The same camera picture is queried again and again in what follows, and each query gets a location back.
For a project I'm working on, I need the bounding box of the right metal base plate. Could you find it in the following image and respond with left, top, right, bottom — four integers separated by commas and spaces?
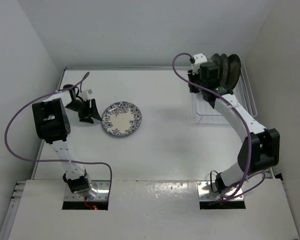
196, 180, 244, 203

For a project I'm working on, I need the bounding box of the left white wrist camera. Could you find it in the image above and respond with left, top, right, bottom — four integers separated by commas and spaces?
78, 89, 93, 102

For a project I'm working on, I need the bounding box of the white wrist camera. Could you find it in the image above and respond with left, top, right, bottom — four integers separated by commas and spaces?
78, 89, 93, 102
190, 53, 208, 75

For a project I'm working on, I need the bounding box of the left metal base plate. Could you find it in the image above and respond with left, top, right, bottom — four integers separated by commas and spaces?
63, 180, 110, 202

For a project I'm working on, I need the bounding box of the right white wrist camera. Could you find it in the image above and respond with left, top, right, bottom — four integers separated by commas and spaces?
190, 53, 208, 75

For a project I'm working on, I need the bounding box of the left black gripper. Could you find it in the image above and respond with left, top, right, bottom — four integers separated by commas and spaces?
65, 98, 101, 123

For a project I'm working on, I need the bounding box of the metal base plate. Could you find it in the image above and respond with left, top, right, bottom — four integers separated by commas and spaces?
63, 180, 110, 202
196, 180, 244, 203

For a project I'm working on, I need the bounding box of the grey rimmed plate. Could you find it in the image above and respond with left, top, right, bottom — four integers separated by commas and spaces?
220, 53, 231, 86
210, 53, 222, 66

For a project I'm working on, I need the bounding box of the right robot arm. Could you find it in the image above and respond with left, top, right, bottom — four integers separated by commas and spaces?
187, 62, 280, 195

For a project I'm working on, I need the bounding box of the white wire dish rack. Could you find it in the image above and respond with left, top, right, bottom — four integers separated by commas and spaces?
191, 58, 258, 126

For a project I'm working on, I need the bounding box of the blue floral white plate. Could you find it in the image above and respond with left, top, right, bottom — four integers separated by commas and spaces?
101, 101, 142, 137

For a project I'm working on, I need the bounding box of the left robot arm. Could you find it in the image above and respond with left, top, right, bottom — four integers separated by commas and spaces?
32, 84, 102, 197

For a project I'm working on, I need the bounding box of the black patterned rim plate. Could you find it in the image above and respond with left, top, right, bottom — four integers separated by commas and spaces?
226, 54, 241, 91

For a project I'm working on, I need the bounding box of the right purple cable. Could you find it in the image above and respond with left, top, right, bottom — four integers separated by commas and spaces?
172, 52, 266, 202

